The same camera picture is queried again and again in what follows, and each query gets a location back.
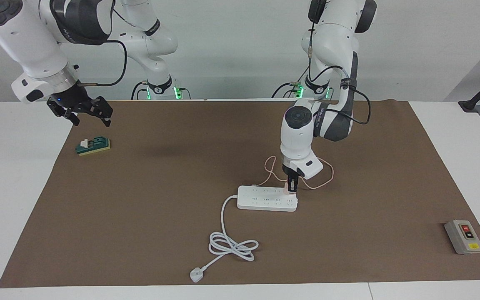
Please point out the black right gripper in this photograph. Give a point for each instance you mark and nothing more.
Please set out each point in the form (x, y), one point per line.
(71, 100)

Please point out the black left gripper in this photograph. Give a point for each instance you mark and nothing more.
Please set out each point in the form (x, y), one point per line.
(290, 173)

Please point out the pink charger adapter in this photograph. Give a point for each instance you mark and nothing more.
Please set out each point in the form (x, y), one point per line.
(286, 190)

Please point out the white power strip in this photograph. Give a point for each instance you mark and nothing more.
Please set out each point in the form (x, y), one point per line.
(265, 200)

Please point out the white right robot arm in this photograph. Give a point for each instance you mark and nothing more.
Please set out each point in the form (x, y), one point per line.
(27, 37)

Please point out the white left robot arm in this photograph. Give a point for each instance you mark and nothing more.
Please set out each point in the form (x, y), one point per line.
(298, 133)

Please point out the brown table mat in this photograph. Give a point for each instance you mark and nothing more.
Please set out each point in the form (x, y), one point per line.
(348, 241)

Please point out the green knife switch block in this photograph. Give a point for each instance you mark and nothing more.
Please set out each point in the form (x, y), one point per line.
(98, 145)

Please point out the grey on-off switch box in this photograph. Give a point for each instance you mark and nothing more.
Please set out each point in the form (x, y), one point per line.
(463, 239)

